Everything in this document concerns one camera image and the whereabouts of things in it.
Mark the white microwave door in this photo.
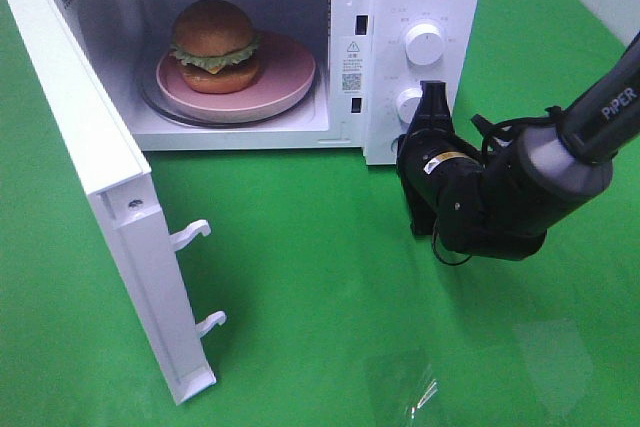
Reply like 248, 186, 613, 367
7, 0, 226, 404

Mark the white microwave knob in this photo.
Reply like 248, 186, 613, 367
404, 21, 445, 66
396, 87, 422, 124

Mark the burger with lettuce and cheese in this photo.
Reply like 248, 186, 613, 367
170, 0, 261, 94

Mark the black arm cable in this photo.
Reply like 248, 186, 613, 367
429, 105, 571, 267

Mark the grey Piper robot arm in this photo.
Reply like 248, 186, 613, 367
396, 39, 639, 260

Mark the white microwave oven body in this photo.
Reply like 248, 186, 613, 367
55, 0, 477, 165

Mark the glass microwave turntable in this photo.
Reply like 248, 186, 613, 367
139, 77, 326, 131

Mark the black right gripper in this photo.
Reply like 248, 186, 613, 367
397, 80, 545, 261

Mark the pink round plate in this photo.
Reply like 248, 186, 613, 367
156, 31, 316, 124

